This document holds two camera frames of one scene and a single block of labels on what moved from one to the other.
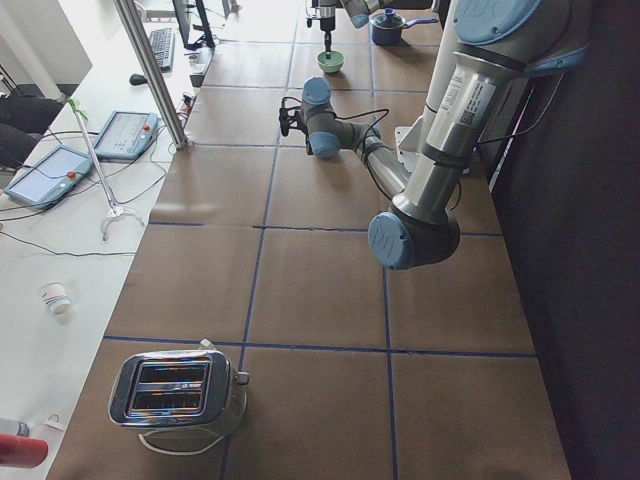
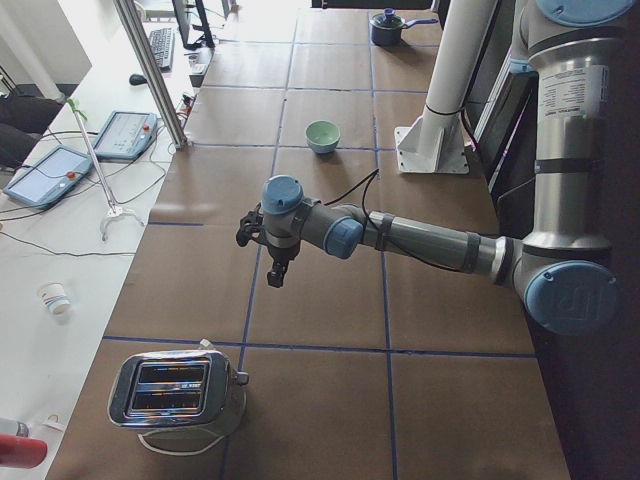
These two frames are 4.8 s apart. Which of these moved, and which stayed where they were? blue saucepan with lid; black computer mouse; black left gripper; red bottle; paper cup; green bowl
Moved: green bowl; black left gripper
Stayed: red bottle; paper cup; blue saucepan with lid; black computer mouse
